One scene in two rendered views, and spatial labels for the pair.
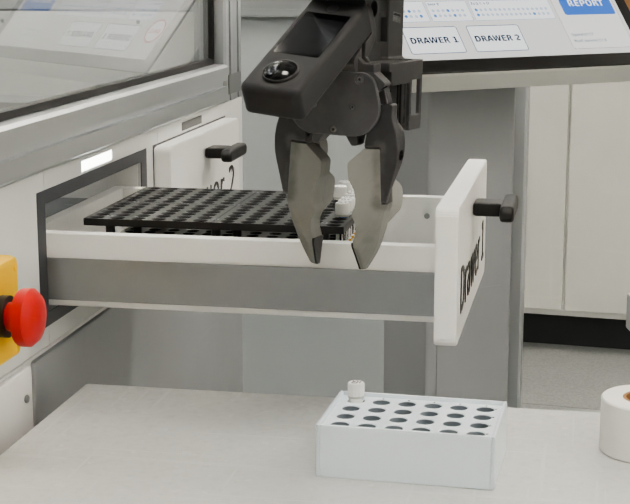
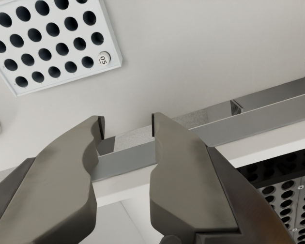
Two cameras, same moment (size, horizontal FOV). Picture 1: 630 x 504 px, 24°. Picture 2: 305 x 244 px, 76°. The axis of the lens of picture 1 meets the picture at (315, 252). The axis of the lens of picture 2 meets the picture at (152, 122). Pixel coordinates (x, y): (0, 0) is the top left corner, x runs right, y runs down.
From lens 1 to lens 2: 101 cm
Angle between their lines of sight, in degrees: 50
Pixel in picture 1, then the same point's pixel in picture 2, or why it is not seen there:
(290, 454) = (133, 14)
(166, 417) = (236, 42)
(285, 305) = (197, 129)
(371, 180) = (40, 181)
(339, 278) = not seen: hidden behind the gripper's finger
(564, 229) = not seen: outside the picture
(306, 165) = (182, 185)
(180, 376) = not seen: hidden behind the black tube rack
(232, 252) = (260, 141)
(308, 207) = (165, 136)
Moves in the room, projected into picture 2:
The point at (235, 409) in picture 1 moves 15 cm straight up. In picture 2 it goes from (203, 76) to (271, 141)
